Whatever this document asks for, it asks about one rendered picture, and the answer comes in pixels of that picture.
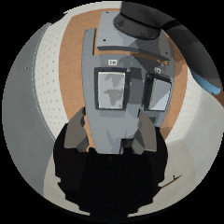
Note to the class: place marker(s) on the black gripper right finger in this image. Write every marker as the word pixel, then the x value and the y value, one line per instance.
pixel 149 142

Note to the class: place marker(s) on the white label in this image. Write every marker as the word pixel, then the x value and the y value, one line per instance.
pixel 112 62
pixel 157 70

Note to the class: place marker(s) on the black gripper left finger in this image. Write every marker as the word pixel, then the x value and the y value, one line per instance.
pixel 71 139

